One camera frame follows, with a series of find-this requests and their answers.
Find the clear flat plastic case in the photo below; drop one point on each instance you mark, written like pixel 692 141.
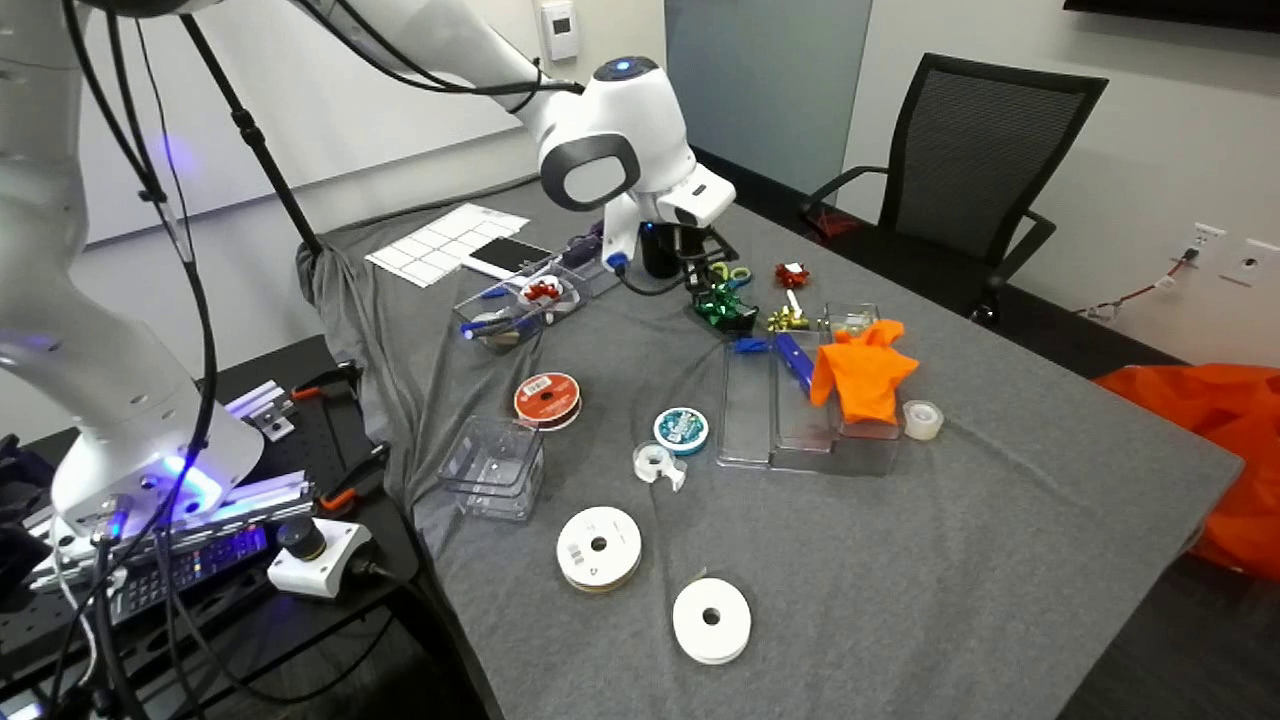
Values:
pixel 585 284

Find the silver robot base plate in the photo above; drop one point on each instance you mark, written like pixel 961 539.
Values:
pixel 225 515

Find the gold gift bow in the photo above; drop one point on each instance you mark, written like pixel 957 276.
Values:
pixel 786 320

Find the clear acrylic container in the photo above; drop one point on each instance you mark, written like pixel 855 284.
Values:
pixel 786 434

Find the blue marker pen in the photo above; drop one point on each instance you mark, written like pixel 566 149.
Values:
pixel 489 298

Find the black cup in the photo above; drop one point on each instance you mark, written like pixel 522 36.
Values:
pixel 660 248

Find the gray table cloth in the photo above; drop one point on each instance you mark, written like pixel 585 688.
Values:
pixel 864 574

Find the white ribbon spool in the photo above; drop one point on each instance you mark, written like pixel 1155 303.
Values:
pixel 598 551
pixel 711 623

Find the white wall thermostat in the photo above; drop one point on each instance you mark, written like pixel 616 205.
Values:
pixel 562 31

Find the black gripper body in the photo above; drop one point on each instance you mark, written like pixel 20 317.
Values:
pixel 705 244

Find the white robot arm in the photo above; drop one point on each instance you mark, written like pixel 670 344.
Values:
pixel 626 123

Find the white label sheet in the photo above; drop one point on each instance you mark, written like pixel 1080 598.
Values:
pixel 442 244

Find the orange fabric bag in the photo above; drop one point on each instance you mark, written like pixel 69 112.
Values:
pixel 1201 452

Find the black notebook with white strip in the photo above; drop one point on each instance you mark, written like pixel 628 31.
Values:
pixel 511 257

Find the black mesh office chair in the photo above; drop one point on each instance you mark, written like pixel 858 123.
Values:
pixel 985 147

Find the blue ribbon item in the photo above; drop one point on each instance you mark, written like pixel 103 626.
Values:
pixel 791 359

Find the white wall outlet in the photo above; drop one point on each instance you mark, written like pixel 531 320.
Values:
pixel 1252 261
pixel 1205 244

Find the orange cloth piece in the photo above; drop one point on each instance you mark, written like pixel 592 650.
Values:
pixel 864 373

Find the white tape roll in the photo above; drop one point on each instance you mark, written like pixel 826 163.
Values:
pixel 926 423

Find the clear plastic box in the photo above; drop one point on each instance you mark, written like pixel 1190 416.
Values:
pixel 498 473

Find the small red bow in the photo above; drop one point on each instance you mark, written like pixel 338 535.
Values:
pixel 792 275

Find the black wall television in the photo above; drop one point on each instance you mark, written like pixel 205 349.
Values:
pixel 1173 10

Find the clear plastic tray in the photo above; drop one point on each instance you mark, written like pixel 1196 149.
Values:
pixel 503 326

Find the teal ribbon spool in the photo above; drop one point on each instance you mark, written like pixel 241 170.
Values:
pixel 682 428

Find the black camera tripod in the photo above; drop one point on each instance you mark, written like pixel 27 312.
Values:
pixel 254 134

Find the small white tape dispenser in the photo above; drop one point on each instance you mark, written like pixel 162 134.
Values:
pixel 659 467

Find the black equipment cart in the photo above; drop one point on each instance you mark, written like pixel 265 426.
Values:
pixel 334 654

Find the gray wall panel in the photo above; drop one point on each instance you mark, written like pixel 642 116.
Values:
pixel 764 81

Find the red gift bow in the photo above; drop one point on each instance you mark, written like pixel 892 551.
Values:
pixel 542 289

